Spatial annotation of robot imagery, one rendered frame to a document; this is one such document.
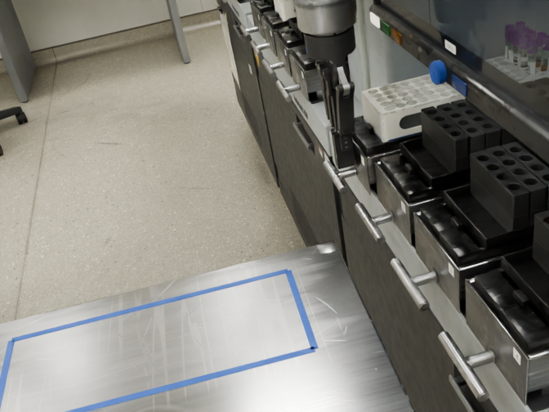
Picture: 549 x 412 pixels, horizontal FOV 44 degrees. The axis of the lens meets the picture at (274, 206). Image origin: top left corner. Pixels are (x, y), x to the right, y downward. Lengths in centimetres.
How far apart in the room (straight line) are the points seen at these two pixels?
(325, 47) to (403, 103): 16
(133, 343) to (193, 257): 154
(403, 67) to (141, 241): 151
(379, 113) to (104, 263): 155
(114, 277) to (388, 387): 175
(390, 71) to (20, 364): 74
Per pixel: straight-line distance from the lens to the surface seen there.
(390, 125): 107
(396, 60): 118
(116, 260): 243
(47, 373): 80
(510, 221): 84
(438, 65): 88
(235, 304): 80
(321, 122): 136
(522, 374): 75
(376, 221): 101
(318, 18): 99
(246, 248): 229
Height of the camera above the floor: 133
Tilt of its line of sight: 32 degrees down
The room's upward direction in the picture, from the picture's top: 11 degrees counter-clockwise
